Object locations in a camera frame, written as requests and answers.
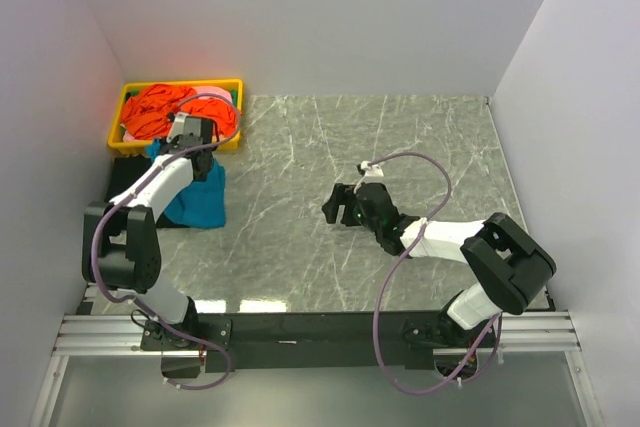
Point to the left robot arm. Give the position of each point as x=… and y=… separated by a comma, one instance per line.
x=121, y=249

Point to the teal t shirt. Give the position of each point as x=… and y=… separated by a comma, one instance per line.
x=200, y=205

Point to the orange t shirt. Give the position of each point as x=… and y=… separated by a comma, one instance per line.
x=150, y=109

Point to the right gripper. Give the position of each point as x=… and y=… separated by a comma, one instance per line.
x=343, y=194

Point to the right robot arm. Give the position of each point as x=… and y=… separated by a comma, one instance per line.
x=509, y=266

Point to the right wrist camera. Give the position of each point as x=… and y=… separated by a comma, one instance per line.
x=369, y=171

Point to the black folded t shirt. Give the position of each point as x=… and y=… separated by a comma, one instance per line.
x=125, y=182

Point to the black base beam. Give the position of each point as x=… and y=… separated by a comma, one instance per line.
x=344, y=339

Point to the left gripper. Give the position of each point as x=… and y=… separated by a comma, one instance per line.
x=172, y=140

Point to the green garment in bin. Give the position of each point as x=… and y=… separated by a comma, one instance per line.
x=232, y=93

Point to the yellow plastic bin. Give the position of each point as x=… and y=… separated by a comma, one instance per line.
x=144, y=117

